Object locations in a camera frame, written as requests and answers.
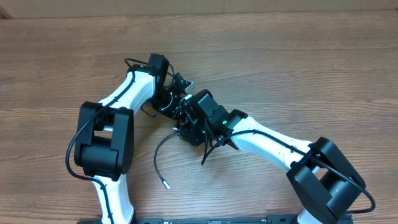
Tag black cable long tail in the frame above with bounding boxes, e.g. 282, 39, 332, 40
154, 132, 181, 190

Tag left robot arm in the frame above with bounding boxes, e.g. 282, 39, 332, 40
65, 54, 193, 223

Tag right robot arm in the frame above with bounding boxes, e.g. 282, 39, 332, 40
179, 90, 366, 223

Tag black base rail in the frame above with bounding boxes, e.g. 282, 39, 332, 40
77, 214, 299, 224

